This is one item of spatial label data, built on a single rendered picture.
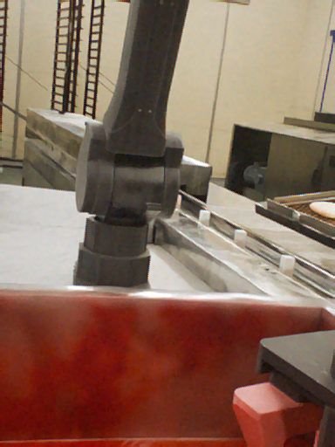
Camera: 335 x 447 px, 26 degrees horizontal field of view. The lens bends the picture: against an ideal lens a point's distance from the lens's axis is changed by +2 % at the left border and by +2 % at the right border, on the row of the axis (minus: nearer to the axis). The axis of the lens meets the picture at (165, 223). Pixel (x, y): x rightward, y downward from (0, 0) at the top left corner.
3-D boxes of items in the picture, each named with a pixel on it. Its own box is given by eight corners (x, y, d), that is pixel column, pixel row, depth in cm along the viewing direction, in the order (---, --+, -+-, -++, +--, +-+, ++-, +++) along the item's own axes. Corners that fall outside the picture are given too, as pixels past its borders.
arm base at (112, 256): (73, 271, 89) (71, 302, 77) (80, 208, 87) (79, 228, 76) (142, 277, 90) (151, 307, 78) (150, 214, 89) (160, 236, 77)
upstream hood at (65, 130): (24, 129, 247) (26, 103, 246) (78, 135, 253) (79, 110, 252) (118, 198, 132) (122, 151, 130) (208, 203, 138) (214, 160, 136)
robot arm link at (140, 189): (139, 230, 86) (94, 227, 84) (148, 145, 84) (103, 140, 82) (157, 249, 77) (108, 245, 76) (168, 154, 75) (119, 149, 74)
